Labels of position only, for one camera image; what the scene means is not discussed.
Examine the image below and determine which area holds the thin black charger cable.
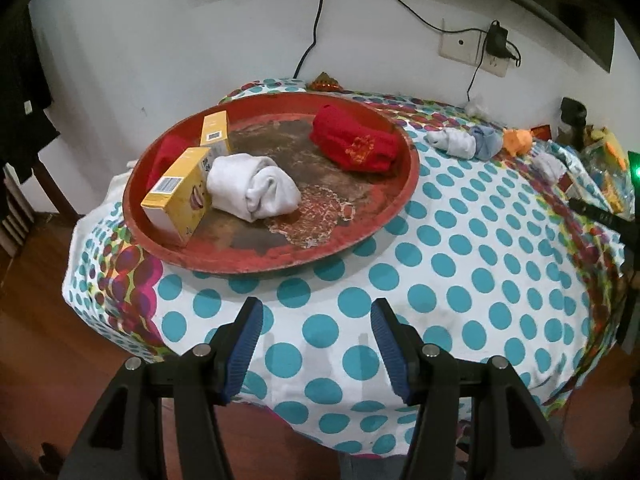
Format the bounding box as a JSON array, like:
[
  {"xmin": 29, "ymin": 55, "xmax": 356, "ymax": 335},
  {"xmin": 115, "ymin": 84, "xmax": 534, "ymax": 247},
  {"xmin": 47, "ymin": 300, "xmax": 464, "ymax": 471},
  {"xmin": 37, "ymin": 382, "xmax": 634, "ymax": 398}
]
[{"xmin": 466, "ymin": 57, "xmax": 485, "ymax": 106}]

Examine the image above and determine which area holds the small black device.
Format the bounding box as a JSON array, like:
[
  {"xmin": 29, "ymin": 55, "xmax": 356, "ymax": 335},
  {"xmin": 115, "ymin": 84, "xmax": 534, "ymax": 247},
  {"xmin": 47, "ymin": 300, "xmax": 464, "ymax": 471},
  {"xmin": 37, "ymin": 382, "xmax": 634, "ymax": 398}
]
[{"xmin": 560, "ymin": 97, "xmax": 587, "ymax": 149}]

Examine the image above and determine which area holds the polka dot tablecloth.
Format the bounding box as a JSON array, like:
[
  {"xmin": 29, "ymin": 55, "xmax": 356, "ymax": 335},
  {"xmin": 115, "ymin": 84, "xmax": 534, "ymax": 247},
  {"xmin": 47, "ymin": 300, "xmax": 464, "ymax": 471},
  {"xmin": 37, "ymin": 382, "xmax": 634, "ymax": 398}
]
[{"xmin": 62, "ymin": 77, "xmax": 632, "ymax": 458}]

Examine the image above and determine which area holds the white sock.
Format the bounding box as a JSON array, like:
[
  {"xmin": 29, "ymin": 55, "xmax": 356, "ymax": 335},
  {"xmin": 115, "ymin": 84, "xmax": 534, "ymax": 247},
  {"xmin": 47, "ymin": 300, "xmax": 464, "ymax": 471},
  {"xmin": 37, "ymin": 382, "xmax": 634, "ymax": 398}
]
[
  {"xmin": 206, "ymin": 154, "xmax": 303, "ymax": 222},
  {"xmin": 425, "ymin": 127, "xmax": 477, "ymax": 160}
]

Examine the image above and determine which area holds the clear plastic bag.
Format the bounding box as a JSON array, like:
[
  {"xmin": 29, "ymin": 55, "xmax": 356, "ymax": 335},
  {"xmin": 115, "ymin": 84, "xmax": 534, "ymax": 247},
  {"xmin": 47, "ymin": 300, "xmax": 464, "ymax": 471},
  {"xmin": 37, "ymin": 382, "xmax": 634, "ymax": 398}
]
[{"xmin": 547, "ymin": 127, "xmax": 634, "ymax": 217}]

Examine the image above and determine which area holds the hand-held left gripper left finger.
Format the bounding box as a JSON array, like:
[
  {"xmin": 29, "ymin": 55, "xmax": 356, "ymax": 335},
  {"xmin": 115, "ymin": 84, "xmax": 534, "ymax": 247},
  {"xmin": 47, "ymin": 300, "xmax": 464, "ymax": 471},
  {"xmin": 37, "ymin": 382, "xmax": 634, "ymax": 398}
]
[{"xmin": 59, "ymin": 296, "xmax": 265, "ymax": 480}]

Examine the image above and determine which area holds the wooden chair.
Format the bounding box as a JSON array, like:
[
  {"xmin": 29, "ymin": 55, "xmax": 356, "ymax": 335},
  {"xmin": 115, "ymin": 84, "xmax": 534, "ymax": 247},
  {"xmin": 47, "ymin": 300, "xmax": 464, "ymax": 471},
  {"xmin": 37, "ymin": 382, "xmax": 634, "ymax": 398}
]
[{"xmin": 0, "ymin": 160, "xmax": 84, "ymax": 257}]

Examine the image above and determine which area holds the small red gold ornament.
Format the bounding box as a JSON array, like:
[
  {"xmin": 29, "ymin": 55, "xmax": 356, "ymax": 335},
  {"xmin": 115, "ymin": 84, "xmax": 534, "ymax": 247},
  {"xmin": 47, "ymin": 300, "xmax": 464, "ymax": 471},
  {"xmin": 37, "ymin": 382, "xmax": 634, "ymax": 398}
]
[{"xmin": 311, "ymin": 74, "xmax": 346, "ymax": 92}]

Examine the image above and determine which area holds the yellow box with barcode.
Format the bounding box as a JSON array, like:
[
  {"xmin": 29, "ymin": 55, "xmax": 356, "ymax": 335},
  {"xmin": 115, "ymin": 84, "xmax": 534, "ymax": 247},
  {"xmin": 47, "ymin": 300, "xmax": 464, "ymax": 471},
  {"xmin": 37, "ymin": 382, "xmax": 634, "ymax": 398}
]
[{"xmin": 140, "ymin": 146, "xmax": 215, "ymax": 248}]

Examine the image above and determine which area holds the red sock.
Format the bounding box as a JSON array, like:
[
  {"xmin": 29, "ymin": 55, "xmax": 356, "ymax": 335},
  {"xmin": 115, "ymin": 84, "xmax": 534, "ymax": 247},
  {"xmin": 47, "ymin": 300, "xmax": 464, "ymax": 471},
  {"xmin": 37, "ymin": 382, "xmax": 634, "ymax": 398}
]
[
  {"xmin": 146, "ymin": 134, "xmax": 189, "ymax": 191},
  {"xmin": 309, "ymin": 104, "xmax": 403, "ymax": 174}
]

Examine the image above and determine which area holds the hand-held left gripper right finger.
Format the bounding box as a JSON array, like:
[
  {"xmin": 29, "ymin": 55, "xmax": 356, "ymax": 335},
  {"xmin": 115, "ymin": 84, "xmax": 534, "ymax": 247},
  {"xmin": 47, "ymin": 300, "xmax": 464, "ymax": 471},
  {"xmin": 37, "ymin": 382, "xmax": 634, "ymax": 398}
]
[{"xmin": 370, "ymin": 297, "xmax": 576, "ymax": 480}]

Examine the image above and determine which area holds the round red worn tray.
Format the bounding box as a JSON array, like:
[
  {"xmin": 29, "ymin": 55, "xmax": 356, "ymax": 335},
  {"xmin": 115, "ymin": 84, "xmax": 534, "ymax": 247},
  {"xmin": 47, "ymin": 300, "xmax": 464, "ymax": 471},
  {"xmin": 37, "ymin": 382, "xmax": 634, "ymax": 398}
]
[{"xmin": 121, "ymin": 91, "xmax": 422, "ymax": 278}]

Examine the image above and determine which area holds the dark hanging clothing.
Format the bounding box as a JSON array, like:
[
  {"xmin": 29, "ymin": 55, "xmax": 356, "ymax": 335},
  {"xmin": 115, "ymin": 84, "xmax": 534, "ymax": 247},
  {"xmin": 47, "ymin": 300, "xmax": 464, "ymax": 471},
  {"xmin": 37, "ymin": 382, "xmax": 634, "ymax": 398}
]
[{"xmin": 0, "ymin": 5, "xmax": 62, "ymax": 186}]

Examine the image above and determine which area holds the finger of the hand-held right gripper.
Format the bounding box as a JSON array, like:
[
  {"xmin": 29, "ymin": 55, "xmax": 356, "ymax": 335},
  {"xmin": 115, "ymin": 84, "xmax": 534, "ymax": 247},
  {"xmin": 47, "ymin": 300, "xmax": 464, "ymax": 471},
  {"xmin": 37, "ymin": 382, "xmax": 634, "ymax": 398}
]
[{"xmin": 567, "ymin": 197, "xmax": 640, "ymax": 242}]

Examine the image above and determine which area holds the grey rolled sock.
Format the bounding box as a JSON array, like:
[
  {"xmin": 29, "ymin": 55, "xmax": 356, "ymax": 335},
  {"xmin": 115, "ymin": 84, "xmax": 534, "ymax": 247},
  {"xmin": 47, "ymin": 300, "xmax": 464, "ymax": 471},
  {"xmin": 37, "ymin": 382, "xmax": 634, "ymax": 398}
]
[{"xmin": 532, "ymin": 152, "xmax": 569, "ymax": 185}]

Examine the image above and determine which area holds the thick black power cable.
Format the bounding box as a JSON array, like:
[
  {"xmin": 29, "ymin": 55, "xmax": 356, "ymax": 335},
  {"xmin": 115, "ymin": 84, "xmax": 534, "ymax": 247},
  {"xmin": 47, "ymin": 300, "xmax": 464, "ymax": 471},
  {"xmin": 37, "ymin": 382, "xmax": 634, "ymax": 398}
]
[{"xmin": 292, "ymin": 0, "xmax": 346, "ymax": 83}]

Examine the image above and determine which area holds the black plug charger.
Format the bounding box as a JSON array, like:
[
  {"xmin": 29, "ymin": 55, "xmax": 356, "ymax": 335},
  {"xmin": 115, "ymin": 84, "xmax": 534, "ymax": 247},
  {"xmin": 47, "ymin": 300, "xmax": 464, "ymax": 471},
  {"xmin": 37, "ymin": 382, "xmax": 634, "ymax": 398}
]
[{"xmin": 486, "ymin": 20, "xmax": 521, "ymax": 67}]

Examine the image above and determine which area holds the white wall socket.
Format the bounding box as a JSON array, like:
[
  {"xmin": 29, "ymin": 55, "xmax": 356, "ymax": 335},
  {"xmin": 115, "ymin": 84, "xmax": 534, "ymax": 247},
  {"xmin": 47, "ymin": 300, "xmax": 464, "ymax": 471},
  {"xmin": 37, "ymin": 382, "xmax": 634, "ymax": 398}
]
[{"xmin": 438, "ymin": 18, "xmax": 512, "ymax": 79}]

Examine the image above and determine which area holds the light blue sock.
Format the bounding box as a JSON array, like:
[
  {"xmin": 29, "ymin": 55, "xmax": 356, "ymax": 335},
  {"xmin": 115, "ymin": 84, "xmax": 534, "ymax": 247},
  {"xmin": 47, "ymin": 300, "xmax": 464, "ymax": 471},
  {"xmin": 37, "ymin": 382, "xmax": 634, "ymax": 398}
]
[{"xmin": 469, "ymin": 125, "xmax": 503, "ymax": 162}]

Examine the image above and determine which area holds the yellow box with square code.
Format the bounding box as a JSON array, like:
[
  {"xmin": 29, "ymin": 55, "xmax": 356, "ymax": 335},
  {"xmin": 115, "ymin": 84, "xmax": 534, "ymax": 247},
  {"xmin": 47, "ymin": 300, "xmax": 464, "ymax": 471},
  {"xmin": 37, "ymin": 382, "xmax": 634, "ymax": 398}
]
[{"xmin": 200, "ymin": 111, "xmax": 234, "ymax": 159}]

